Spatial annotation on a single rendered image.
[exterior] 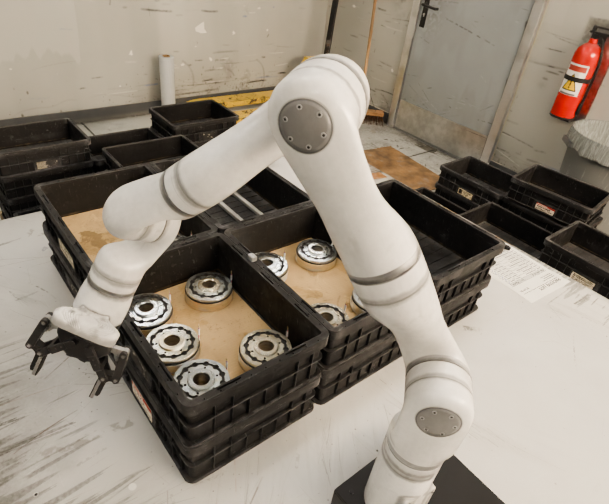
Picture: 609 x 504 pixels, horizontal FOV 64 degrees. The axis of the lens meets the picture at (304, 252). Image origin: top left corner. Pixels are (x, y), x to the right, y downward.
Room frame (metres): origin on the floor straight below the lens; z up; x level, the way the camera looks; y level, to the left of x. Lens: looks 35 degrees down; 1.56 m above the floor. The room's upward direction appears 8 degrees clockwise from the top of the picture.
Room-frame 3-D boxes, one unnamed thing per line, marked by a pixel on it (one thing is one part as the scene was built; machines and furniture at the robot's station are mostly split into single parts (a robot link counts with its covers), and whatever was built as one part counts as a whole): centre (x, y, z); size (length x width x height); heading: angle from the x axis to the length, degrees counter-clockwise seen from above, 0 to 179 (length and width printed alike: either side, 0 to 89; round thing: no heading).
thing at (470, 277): (1.11, -0.27, 0.87); 0.40 x 0.30 x 0.11; 43
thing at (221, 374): (0.57, 0.15, 0.86); 0.10 x 0.10 x 0.01
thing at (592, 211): (2.25, -1.21, 0.37); 0.42 x 0.34 x 0.46; 44
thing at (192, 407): (0.70, 0.17, 0.92); 0.40 x 0.30 x 0.02; 43
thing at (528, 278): (1.33, -0.66, 0.70); 0.33 x 0.23 x 0.01; 44
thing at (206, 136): (2.57, 0.70, 0.37); 0.40 x 0.30 x 0.45; 134
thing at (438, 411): (0.46, -0.21, 1.00); 0.09 x 0.09 x 0.17; 82
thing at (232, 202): (1.20, 0.23, 0.87); 0.40 x 0.30 x 0.11; 43
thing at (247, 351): (0.67, 0.05, 0.86); 0.10 x 0.10 x 0.01
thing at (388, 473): (0.46, -0.21, 0.84); 0.09 x 0.09 x 0.17; 33
